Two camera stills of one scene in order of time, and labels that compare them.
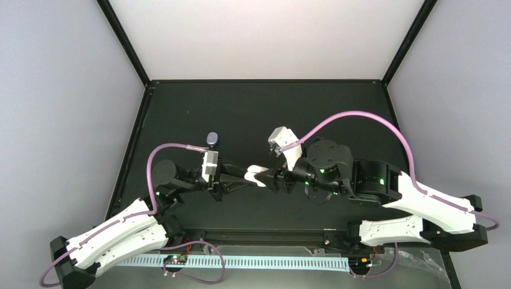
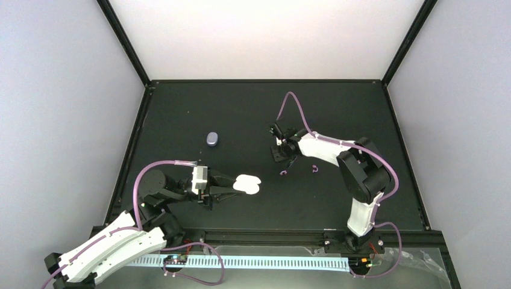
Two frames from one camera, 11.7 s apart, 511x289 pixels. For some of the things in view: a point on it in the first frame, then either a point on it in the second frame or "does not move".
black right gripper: [272, 179] → [277, 157]
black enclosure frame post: [114, 20] does not move
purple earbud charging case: [212, 138] does not move
